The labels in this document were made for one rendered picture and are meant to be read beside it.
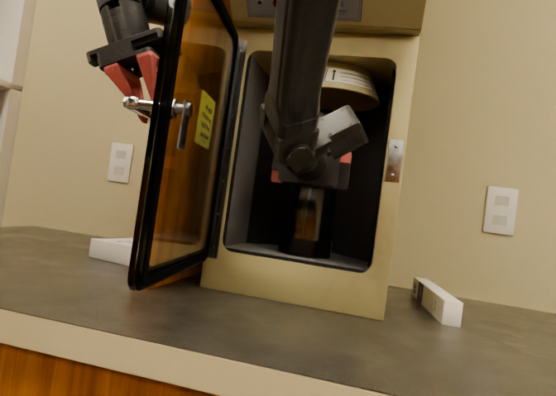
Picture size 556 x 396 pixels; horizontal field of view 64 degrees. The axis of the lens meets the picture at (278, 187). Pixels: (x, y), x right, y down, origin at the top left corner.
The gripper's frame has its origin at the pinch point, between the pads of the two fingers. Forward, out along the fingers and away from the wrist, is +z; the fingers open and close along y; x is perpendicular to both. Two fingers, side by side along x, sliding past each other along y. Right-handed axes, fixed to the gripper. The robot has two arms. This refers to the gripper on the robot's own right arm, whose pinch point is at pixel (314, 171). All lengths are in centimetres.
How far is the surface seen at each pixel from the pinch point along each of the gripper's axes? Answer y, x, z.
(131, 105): 17.4, -1.1, -37.4
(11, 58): 101, -29, 30
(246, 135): 12.8, -4.8, -4.8
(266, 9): 9.7, -24.8, -13.9
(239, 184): 13.0, 4.4, -4.9
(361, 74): -6.9, -17.7, -4.9
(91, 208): 70, 14, 36
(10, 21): 107, -42, 33
